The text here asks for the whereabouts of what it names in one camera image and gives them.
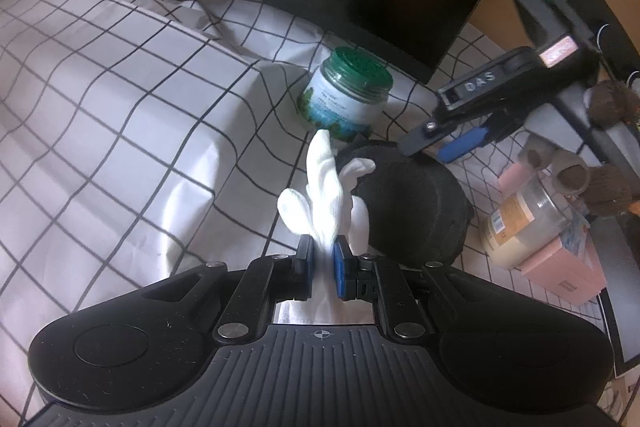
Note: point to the white cloth glove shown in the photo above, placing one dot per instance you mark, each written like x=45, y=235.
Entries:
x=327, y=202

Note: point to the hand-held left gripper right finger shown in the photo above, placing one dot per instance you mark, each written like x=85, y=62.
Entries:
x=341, y=269

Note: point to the pink box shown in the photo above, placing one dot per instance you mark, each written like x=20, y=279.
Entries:
x=565, y=274

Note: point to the black framed screen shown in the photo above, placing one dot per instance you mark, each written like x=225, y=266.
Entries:
x=620, y=297

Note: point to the brown grey plush toy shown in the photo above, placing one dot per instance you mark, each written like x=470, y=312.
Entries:
x=607, y=192

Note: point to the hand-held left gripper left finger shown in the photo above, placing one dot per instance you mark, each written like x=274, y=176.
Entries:
x=308, y=264

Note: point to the cream filled clear jar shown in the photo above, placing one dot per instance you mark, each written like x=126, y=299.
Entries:
x=525, y=227

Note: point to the green lid jar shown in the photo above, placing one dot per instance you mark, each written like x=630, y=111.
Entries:
x=347, y=99

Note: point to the blue white packet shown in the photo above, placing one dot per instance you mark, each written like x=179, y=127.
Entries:
x=577, y=232

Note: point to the white checked bed sheet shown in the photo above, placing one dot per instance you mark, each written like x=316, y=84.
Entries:
x=125, y=132

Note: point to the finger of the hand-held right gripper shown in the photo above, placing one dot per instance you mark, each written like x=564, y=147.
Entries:
x=425, y=138
x=462, y=146

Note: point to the black knit hat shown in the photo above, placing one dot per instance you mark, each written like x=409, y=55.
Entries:
x=415, y=202

